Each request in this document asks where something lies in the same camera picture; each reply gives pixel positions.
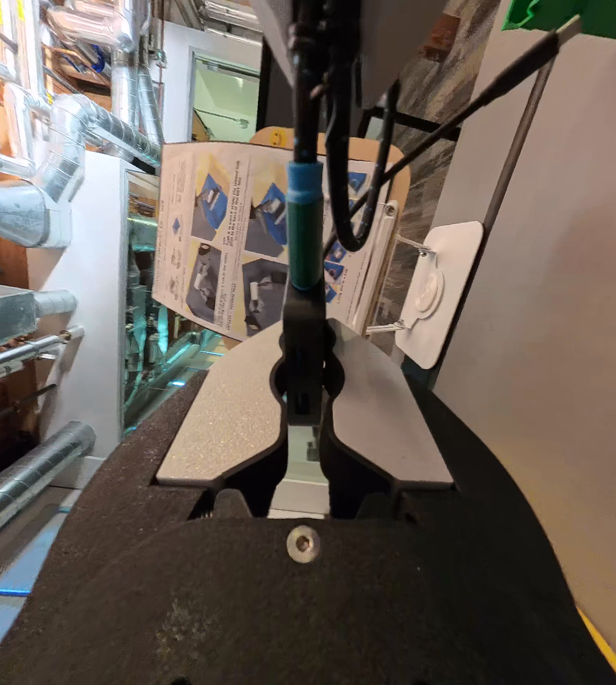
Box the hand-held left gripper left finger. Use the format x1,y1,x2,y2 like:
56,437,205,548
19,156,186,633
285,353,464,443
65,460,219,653
156,327,292,489

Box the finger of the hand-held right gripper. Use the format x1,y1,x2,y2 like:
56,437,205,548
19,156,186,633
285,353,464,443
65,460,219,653
249,0,300,63
357,0,451,110

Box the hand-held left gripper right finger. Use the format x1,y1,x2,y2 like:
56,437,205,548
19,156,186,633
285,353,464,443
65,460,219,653
324,319,456,489

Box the thin black hub cable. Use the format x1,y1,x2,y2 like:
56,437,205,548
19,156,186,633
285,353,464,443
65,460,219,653
322,30,567,254

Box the green plastic bin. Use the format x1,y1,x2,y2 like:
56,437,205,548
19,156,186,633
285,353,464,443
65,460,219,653
501,0,616,36

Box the black braided cable green plug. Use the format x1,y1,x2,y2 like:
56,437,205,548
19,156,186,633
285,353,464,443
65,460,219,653
285,0,364,293

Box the white stand base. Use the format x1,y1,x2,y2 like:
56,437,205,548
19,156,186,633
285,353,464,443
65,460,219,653
397,221,487,371

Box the instruction sheet on wooden board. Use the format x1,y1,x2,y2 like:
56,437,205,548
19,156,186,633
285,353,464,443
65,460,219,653
150,127,408,343

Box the silver ventilation ducts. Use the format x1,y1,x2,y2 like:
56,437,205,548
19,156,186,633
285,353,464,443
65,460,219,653
0,0,164,568

